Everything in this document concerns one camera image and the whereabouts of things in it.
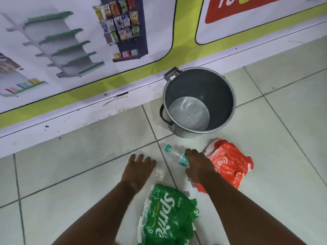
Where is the person's right hand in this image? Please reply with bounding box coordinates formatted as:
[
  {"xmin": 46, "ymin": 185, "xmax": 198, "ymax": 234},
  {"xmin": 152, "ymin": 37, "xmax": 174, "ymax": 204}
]
[{"xmin": 184, "ymin": 149, "xmax": 217, "ymax": 184}]

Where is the person's left hand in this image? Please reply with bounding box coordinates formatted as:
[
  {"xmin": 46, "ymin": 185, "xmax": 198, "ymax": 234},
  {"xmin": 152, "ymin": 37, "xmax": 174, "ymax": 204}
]
[{"xmin": 121, "ymin": 154, "xmax": 157, "ymax": 195}]

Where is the clear plastic bottle teal cap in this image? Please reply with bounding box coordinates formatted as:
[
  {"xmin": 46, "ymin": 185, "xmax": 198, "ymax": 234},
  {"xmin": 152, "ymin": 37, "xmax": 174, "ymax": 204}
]
[{"xmin": 163, "ymin": 144, "xmax": 190, "ymax": 168}]

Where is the person's left forearm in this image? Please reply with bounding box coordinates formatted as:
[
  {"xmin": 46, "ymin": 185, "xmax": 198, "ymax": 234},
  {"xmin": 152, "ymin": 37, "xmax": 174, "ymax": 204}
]
[{"xmin": 52, "ymin": 181, "xmax": 140, "ymax": 245}]

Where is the person's right forearm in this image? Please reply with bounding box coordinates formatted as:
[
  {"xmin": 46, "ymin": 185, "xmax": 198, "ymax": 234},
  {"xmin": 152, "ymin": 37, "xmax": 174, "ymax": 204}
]
[{"xmin": 196, "ymin": 170, "xmax": 307, "ymax": 245}]

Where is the crumpled clear plastic piece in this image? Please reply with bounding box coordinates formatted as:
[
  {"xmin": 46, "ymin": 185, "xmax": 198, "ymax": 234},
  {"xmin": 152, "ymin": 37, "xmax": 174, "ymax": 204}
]
[{"xmin": 153, "ymin": 166, "xmax": 167, "ymax": 182}]

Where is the red plastic wrapper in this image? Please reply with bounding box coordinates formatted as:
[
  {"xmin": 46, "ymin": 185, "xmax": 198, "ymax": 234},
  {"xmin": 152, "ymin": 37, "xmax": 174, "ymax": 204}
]
[{"xmin": 195, "ymin": 139, "xmax": 254, "ymax": 194}]

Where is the green plastic wrapper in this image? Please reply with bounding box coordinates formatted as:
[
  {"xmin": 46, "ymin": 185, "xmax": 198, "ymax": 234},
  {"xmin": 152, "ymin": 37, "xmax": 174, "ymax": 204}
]
[{"xmin": 137, "ymin": 184, "xmax": 200, "ymax": 245}]

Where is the grey plastic bucket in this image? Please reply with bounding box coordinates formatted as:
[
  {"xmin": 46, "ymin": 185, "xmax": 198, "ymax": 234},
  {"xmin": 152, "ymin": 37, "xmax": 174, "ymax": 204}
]
[{"xmin": 160, "ymin": 66, "xmax": 236, "ymax": 139}]

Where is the black bucket handle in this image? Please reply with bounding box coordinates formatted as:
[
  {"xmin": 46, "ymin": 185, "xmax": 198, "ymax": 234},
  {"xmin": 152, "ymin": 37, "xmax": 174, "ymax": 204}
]
[{"xmin": 160, "ymin": 104, "xmax": 174, "ymax": 126}]

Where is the printed wall banner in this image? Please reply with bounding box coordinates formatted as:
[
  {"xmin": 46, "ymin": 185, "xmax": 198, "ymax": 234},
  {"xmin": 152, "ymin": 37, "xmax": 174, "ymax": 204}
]
[{"xmin": 0, "ymin": 0, "xmax": 327, "ymax": 130}]

